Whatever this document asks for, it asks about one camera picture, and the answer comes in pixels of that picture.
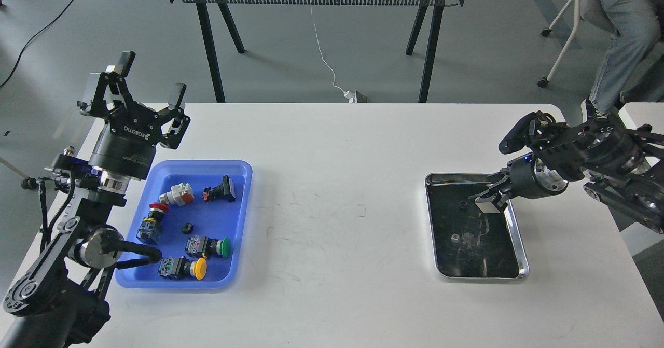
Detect black Robotiq image right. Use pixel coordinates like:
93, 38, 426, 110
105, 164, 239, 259
468, 156, 569, 214

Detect black Robotiq image left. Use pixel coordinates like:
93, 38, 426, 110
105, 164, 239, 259
77, 51, 191, 180

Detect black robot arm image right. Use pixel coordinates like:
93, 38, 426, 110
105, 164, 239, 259
471, 111, 663, 234

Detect silver metal tray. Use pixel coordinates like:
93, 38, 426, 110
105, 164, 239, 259
425, 173, 530, 284

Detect blue plastic tray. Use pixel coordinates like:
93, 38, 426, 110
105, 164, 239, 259
115, 160, 252, 290

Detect white side table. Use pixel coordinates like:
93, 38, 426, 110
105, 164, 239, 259
618, 102, 664, 134

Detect white rolling chair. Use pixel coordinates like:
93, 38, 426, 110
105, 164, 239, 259
537, 0, 615, 88

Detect person in jeans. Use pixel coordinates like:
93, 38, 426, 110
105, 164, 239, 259
584, 0, 663, 122

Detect white orange switch block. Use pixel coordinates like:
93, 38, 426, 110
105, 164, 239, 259
159, 183, 195, 206

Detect black switch module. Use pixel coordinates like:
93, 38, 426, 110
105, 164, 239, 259
202, 175, 236, 203

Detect red mushroom button switch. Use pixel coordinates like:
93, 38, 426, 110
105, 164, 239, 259
135, 202, 169, 245

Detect black floor cable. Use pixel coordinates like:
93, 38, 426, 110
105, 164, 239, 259
0, 0, 143, 89

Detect green push button switch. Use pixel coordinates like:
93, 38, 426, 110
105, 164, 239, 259
184, 235, 232, 259

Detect yellow push button switch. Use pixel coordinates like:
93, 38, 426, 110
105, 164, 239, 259
157, 257, 208, 280

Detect white cable with plug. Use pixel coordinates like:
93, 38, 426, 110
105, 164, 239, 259
310, 5, 369, 104

